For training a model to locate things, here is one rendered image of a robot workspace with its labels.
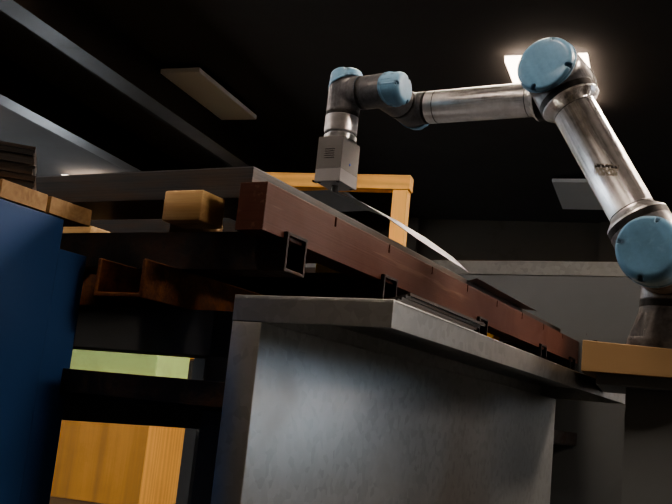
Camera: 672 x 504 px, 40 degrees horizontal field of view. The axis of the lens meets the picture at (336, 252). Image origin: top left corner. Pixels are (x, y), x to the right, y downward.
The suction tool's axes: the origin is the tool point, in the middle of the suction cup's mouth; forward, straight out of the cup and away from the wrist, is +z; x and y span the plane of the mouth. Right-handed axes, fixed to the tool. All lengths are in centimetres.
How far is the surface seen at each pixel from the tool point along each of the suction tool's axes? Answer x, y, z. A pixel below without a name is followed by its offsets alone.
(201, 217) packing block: 27, 84, 24
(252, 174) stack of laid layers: 31, 80, 17
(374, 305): 53, 87, 34
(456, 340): 56, 68, 36
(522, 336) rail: 37, -26, 24
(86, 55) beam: -394, -312, -207
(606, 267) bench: 44, -79, -2
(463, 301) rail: 36.4, 12.5, 22.3
